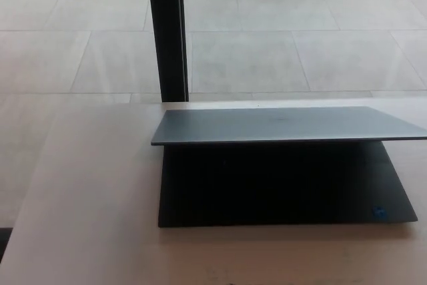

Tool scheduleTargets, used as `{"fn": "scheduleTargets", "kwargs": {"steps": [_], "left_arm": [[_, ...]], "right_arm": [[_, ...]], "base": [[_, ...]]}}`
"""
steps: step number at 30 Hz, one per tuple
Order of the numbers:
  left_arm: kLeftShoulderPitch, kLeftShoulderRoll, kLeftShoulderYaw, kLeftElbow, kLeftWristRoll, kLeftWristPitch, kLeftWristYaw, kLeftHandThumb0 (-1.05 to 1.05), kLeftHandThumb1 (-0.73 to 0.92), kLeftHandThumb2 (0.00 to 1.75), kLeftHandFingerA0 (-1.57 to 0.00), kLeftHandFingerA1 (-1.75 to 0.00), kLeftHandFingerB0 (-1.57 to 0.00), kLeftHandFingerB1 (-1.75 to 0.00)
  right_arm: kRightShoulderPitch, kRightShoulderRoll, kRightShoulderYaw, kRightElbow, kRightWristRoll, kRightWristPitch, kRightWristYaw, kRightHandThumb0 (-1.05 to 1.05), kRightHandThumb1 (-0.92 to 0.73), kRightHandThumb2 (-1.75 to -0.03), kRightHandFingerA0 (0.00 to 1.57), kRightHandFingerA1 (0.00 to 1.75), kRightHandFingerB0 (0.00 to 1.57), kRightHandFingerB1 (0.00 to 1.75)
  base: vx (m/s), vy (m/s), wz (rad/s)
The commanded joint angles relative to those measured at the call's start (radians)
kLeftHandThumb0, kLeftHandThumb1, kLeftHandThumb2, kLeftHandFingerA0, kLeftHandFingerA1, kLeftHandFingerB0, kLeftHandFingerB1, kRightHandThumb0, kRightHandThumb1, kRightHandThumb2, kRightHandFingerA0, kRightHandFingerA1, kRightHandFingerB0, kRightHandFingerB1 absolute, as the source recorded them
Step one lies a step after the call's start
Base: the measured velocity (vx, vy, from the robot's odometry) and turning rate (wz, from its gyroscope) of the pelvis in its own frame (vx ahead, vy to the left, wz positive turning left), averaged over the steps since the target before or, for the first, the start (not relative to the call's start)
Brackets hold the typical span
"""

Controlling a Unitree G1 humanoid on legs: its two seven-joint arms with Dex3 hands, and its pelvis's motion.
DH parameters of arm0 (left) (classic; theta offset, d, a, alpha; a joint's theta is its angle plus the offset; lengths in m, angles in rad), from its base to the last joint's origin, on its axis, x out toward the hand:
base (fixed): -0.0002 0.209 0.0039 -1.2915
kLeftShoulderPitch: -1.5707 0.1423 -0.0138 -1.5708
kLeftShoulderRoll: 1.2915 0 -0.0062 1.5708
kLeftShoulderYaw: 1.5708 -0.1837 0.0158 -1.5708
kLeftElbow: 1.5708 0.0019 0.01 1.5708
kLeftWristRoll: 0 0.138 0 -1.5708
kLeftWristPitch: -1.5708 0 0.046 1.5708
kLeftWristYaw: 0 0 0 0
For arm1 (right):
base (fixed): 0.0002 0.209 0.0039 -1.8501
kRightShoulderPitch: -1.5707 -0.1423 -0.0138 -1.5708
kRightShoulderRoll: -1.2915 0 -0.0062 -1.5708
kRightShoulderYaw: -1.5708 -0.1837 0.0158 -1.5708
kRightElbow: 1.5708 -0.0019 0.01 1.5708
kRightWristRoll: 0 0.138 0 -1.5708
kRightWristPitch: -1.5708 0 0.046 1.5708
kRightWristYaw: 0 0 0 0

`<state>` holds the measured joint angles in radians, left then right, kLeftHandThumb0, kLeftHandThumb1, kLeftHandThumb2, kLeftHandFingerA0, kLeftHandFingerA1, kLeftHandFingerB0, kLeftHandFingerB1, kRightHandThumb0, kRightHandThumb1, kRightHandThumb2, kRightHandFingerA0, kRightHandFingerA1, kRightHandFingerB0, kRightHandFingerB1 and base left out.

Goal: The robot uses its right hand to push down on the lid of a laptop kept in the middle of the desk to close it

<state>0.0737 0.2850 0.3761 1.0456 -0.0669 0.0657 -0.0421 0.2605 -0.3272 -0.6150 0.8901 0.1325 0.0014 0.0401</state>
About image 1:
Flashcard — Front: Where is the silver Dell laptop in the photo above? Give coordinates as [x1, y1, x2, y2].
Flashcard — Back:
[150, 105, 427, 229]

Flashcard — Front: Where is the black vertical post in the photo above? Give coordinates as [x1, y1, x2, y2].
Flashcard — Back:
[145, 0, 190, 103]

